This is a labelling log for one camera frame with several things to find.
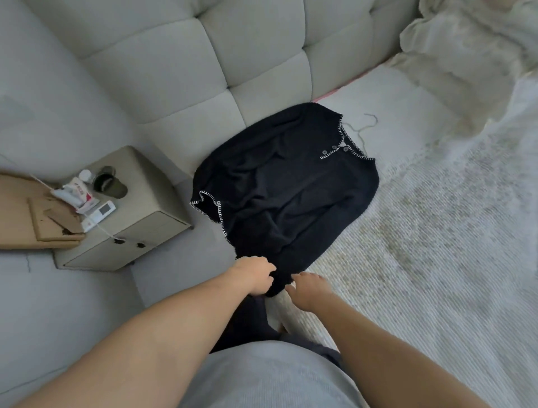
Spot person's right hand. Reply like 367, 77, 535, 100
285, 272, 337, 313

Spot person's left hand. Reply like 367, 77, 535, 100
225, 255, 278, 298

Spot black cardigan white trim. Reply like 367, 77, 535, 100
189, 102, 381, 298

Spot white wire hanger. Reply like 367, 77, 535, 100
342, 112, 381, 157

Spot person's right forearm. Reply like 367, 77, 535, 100
315, 295, 493, 408

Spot person's left forearm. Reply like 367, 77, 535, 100
15, 273, 253, 408

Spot person's black shorts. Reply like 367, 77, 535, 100
210, 294, 347, 370

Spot person's white t-shirt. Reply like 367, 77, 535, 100
178, 340, 370, 408

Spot beige nightstand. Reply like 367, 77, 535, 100
53, 146, 194, 272

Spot bed with white bedspread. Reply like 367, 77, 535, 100
268, 65, 538, 408

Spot black cup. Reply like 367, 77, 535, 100
93, 166, 128, 198

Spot tissue packet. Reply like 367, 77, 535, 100
50, 169, 117, 233

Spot grey tufted headboard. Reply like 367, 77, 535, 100
38, 0, 421, 177

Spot brown wooden board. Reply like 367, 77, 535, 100
0, 174, 87, 252

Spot stack of white bedding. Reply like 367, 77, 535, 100
386, 0, 538, 135

